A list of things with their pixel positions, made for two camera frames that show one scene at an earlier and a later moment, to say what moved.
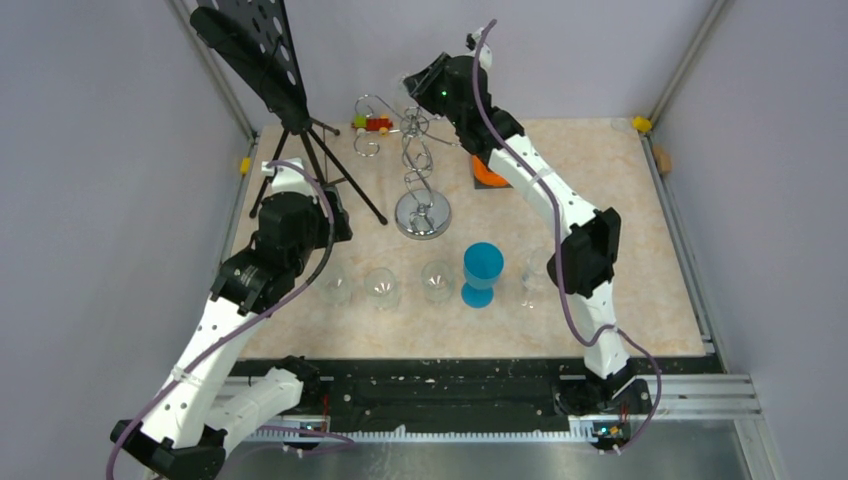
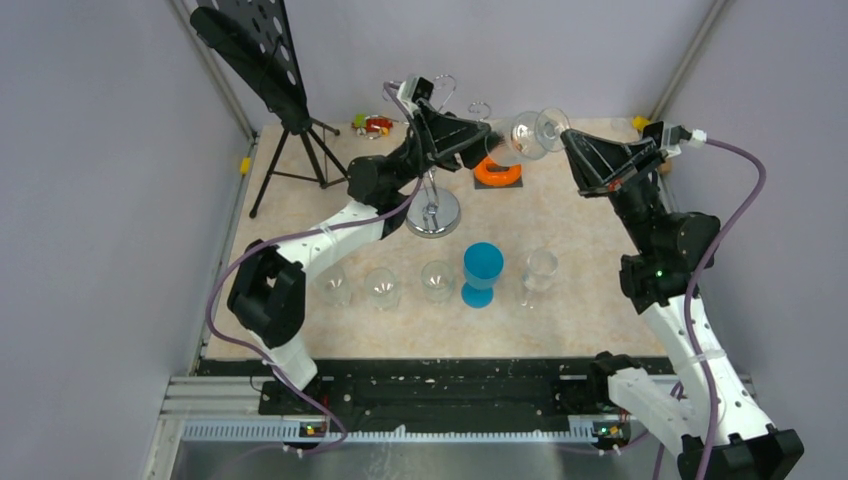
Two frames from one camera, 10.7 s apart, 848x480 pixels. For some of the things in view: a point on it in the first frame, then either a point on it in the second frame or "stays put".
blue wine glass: (483, 264) stays put
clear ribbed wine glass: (437, 281) stays put
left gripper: (341, 230) to (445, 133)
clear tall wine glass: (405, 88) to (527, 136)
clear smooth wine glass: (532, 273) stays put
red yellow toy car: (364, 124) stays put
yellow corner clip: (642, 124) stays put
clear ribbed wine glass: (381, 289) stays put
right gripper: (423, 83) to (595, 161)
